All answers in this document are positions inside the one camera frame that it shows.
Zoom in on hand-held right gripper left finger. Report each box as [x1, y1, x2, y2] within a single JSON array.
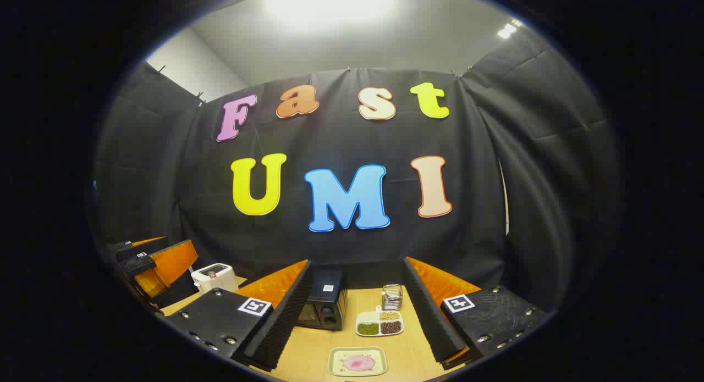
[[164, 259, 313, 372]]

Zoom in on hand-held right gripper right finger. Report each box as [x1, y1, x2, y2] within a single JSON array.
[[401, 256, 548, 372]]

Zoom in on black electric oven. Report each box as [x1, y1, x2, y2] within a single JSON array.
[[297, 267, 348, 331]]

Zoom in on cream square plate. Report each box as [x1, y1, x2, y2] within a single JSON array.
[[328, 347, 388, 377]]

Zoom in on pink ham slice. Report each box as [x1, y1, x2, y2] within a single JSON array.
[[342, 355, 376, 372]]

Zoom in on metal mesh holder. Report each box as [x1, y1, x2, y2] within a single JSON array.
[[382, 284, 404, 311]]

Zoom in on white toaster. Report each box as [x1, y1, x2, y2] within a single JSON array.
[[191, 263, 239, 294]]

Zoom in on white divided bean tray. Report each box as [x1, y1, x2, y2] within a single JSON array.
[[355, 306, 405, 337]]

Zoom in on black backdrop cloth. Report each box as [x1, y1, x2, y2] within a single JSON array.
[[93, 27, 622, 317]]

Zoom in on large ceiling light panel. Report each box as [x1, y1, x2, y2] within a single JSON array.
[[264, 0, 405, 28]]

